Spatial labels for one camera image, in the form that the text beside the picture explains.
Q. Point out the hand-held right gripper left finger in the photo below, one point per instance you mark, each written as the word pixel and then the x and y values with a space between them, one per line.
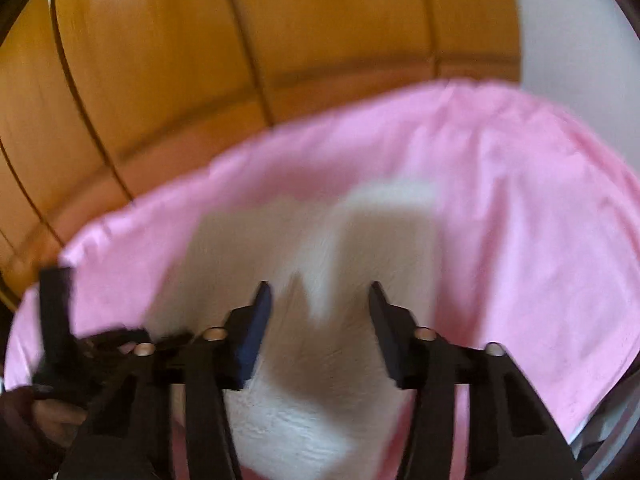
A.
pixel 252 340

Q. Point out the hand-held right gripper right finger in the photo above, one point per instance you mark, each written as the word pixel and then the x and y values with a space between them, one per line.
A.
pixel 387 340

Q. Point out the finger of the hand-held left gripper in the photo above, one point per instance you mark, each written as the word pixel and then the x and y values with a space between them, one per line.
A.
pixel 56 310

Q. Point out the white knit sweater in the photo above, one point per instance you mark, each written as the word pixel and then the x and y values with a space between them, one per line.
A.
pixel 310 270

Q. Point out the person's left hand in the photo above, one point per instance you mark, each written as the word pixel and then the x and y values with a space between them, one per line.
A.
pixel 57 422

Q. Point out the pink blanket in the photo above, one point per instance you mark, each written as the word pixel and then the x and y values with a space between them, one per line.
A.
pixel 525 235

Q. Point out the wooden headboard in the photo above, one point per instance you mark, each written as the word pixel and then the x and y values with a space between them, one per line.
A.
pixel 250 35

